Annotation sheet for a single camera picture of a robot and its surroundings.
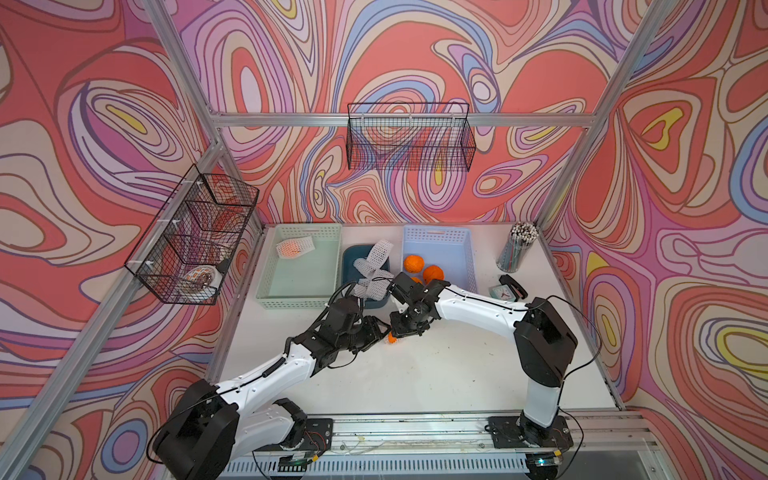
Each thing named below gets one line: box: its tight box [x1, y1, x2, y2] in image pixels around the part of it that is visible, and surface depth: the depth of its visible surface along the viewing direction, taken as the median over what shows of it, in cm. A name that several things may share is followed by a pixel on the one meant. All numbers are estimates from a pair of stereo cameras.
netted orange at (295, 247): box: [276, 236, 316, 259], surface depth 107 cm
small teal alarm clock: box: [489, 284, 516, 302], surface depth 101 cm
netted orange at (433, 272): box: [423, 265, 445, 284], surface depth 102 cm
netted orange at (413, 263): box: [404, 254, 425, 273], surface depth 104 cm
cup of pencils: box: [496, 222, 540, 274], surface depth 98 cm
